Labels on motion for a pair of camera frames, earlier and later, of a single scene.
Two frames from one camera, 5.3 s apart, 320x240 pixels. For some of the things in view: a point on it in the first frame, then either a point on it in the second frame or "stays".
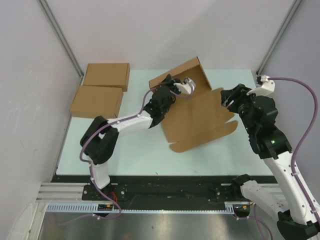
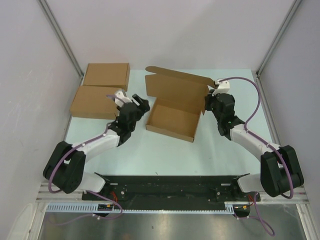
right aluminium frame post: x=293 y=10 stays
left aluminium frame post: x=48 y=11 stays
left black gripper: x=169 y=81 → x=143 y=105
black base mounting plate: x=154 y=188 stays
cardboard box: x=97 y=101 stays
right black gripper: x=238 y=93 → x=208 y=99
